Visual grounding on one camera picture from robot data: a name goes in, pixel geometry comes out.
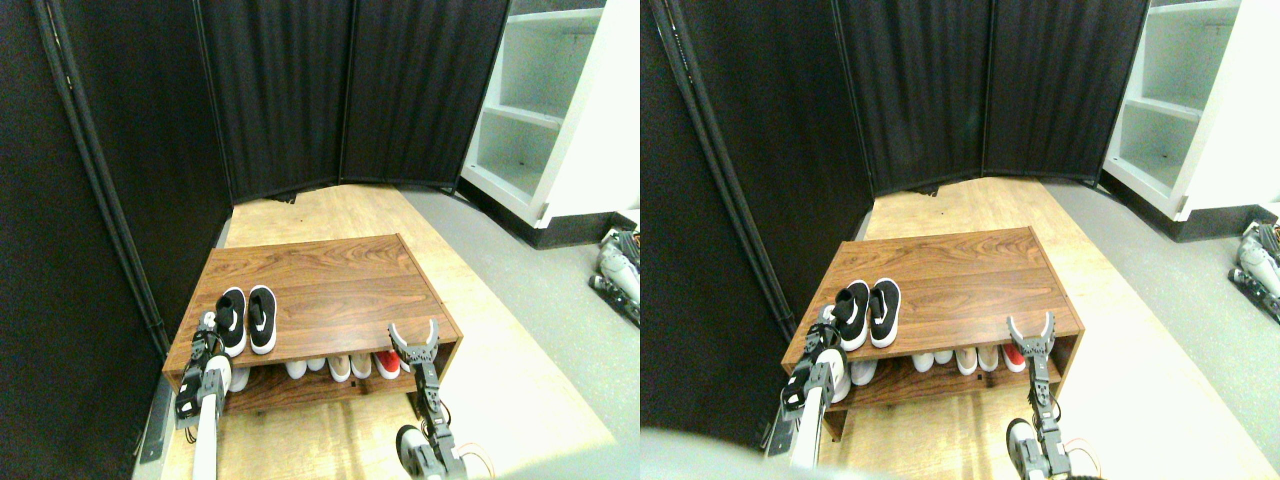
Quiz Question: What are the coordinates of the white shelf unit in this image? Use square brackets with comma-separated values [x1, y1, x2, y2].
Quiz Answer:
[460, 0, 640, 251]
[1100, 0, 1280, 244]

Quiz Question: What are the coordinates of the black curtain stand pole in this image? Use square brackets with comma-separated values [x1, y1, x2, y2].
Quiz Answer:
[645, 0, 798, 346]
[35, 0, 169, 357]

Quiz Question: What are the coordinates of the brown shoe rack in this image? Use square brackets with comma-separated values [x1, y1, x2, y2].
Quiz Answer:
[782, 228, 1084, 444]
[163, 235, 463, 449]

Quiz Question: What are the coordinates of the black shoe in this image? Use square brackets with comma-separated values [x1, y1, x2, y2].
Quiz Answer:
[247, 285, 279, 355]
[833, 281, 871, 351]
[215, 287, 249, 358]
[868, 278, 901, 349]

